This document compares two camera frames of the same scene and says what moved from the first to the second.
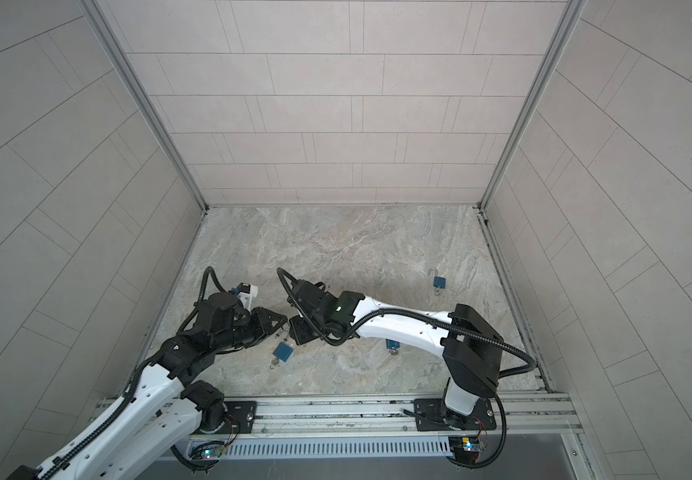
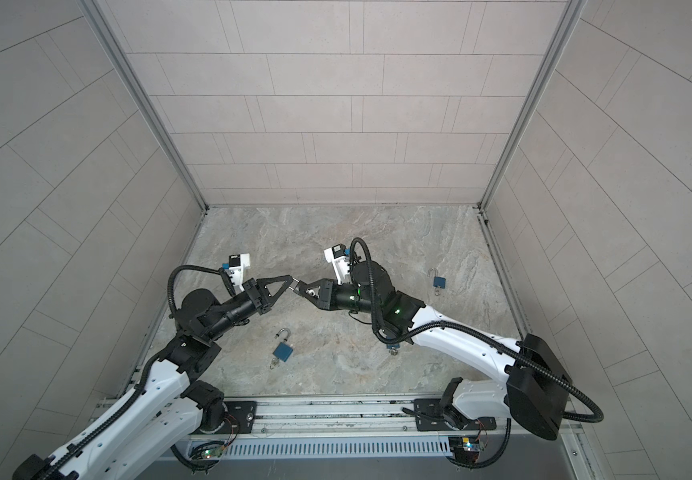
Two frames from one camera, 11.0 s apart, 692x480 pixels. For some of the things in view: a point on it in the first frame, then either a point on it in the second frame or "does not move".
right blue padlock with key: [393, 346] does not move
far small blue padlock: [439, 282] does not move
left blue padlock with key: [282, 352] does not move
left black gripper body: [259, 327] to [253, 297]
